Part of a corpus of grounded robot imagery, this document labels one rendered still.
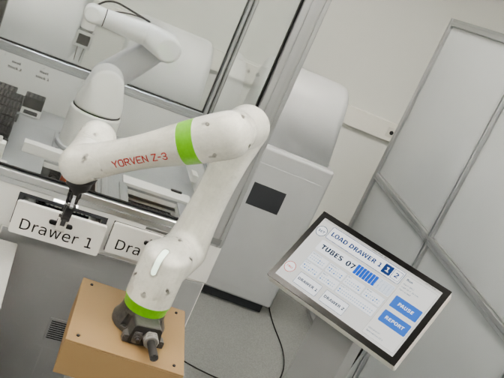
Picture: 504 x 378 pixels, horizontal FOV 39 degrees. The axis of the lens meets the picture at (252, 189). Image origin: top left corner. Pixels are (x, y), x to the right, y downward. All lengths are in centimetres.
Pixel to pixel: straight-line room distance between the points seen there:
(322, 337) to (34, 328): 99
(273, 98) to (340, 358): 89
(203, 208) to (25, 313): 88
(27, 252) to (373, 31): 381
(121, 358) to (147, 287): 19
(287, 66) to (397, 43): 346
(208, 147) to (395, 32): 410
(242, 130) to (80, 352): 69
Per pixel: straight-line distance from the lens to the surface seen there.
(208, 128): 172
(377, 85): 574
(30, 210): 232
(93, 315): 196
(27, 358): 268
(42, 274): 250
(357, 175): 590
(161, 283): 186
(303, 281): 237
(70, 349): 186
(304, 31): 230
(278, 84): 231
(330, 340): 244
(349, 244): 242
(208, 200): 194
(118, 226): 239
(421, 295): 233
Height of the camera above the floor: 185
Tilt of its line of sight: 16 degrees down
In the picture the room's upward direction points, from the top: 24 degrees clockwise
